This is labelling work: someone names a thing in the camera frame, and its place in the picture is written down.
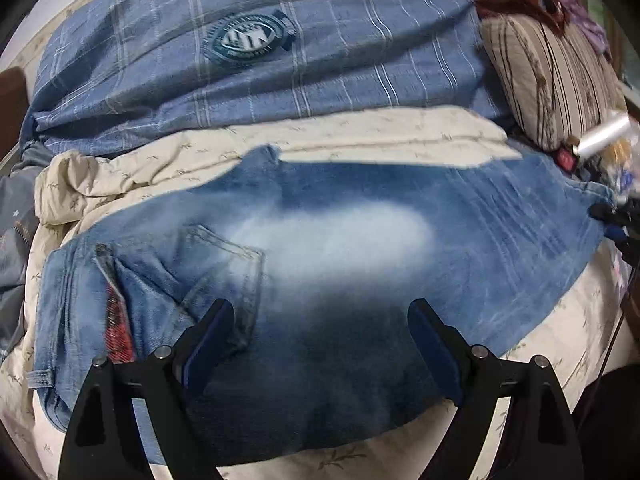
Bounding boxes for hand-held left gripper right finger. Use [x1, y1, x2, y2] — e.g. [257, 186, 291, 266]
[407, 298, 586, 480]

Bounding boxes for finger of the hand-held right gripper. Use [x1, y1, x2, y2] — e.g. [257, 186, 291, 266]
[589, 201, 640, 253]

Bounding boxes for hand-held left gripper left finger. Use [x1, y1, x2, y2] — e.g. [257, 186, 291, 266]
[57, 298, 236, 480]

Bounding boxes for blue denim pants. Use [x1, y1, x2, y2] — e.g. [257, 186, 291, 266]
[28, 145, 617, 467]

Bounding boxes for silver cylinder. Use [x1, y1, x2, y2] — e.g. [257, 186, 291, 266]
[575, 112, 633, 158]

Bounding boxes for striped beige pillow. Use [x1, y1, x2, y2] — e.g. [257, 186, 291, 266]
[480, 15, 628, 153]

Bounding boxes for cream leaf-print blanket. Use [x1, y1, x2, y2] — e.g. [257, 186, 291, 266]
[0, 107, 626, 480]

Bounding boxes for purple cloth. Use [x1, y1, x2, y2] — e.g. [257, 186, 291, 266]
[557, 0, 613, 53]

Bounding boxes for grey star-print cover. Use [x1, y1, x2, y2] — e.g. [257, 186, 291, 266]
[0, 140, 56, 356]

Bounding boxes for blue plaid quilt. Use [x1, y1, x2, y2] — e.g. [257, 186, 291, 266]
[27, 0, 516, 158]

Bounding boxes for brown headboard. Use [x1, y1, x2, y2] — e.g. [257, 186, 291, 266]
[0, 67, 31, 161]

